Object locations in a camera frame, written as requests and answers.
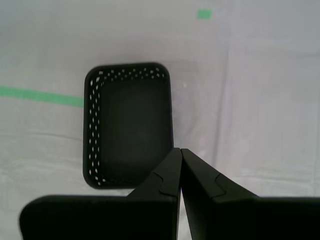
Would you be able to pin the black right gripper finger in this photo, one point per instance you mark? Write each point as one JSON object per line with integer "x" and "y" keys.
{"x": 250, "y": 220}
{"x": 100, "y": 217}

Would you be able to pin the black perforated plastic basket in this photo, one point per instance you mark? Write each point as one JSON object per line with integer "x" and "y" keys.
{"x": 132, "y": 125}

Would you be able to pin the long green tape strip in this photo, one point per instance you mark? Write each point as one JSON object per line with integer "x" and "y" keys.
{"x": 42, "y": 96}

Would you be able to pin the small green tape mark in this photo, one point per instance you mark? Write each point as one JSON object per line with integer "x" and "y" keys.
{"x": 204, "y": 14}

